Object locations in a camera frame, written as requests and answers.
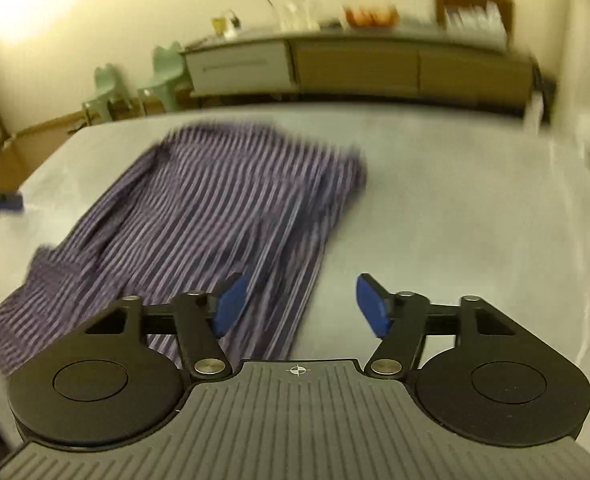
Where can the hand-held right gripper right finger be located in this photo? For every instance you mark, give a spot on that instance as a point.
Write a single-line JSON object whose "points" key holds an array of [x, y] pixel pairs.
{"points": [[372, 307]]}

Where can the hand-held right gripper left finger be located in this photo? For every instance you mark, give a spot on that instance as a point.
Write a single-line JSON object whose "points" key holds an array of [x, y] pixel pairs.
{"points": [[227, 310]]}

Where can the purple striped shirt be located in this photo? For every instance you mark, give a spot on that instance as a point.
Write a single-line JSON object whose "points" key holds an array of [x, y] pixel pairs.
{"points": [[200, 220]]}

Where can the white sheet covered bed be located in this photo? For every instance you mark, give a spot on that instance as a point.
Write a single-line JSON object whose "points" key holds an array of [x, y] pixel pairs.
{"points": [[450, 210]]}

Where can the green plastic chair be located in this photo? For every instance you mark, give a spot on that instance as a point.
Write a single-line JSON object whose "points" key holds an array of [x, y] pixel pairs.
{"points": [[106, 95], [165, 77]]}

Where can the long low sideboard cabinet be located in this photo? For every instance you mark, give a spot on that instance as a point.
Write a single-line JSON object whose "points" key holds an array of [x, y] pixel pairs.
{"points": [[365, 67]]}

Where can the yellow bottle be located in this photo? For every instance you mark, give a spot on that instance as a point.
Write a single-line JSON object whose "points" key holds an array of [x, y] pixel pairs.
{"points": [[220, 25]]}

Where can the red packaged goods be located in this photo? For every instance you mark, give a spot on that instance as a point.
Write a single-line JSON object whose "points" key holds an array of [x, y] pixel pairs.
{"points": [[370, 15]]}

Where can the clear glass jars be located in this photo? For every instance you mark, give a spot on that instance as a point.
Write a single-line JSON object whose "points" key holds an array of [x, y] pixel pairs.
{"points": [[299, 10]]}

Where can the wooden box with papers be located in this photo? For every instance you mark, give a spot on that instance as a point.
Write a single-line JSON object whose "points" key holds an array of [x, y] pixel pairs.
{"points": [[475, 10]]}

